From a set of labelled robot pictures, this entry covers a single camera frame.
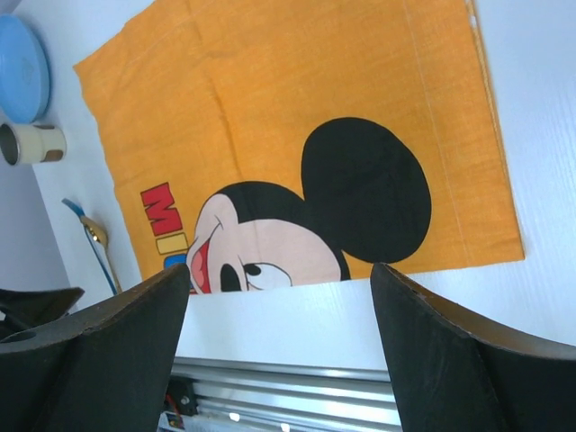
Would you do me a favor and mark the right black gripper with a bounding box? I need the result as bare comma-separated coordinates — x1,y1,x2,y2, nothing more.
1,265,190,431

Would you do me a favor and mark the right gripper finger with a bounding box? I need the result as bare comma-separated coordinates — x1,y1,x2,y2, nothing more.
370,264,575,431

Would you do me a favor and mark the gold metal spoon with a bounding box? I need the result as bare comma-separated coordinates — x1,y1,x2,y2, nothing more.
80,215,122,295

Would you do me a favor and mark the orange Mickey Mouse placemat cloth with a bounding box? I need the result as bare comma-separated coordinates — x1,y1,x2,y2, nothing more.
76,1,525,294

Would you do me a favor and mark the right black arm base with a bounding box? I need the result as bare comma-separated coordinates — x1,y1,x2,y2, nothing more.
165,375,198,417

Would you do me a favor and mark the blue plastic fork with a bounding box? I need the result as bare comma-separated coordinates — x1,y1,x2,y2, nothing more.
61,198,121,295

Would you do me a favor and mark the cream metal cup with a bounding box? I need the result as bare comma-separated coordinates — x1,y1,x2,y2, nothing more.
1,123,68,166

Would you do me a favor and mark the blue plastic plate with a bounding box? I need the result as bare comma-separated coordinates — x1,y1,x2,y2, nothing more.
1,13,50,124

